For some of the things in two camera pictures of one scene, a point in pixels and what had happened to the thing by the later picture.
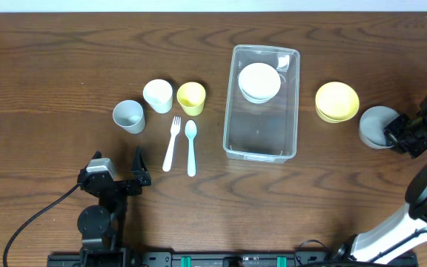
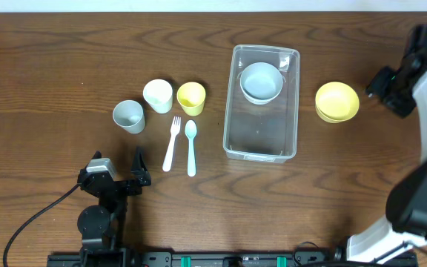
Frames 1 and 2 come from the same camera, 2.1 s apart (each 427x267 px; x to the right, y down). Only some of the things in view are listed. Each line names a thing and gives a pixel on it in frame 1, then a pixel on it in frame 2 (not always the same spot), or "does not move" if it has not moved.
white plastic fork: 175,127 does not move
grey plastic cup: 129,115 does not move
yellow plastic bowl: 336,102 does not move
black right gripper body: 411,135 → 393,93
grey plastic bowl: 373,122 → 262,80
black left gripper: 140,173 does not move
